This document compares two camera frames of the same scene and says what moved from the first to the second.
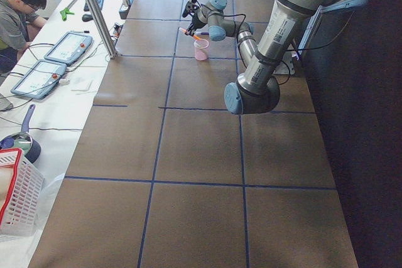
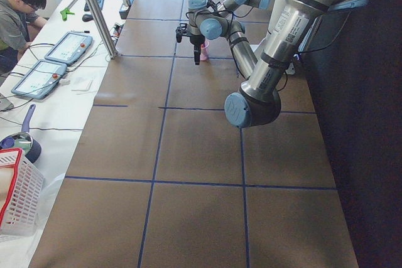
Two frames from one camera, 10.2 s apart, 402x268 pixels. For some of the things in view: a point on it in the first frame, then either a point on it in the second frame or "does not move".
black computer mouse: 86,17 does not move
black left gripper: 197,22 → 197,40
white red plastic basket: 21,194 does not move
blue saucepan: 31,150 does not move
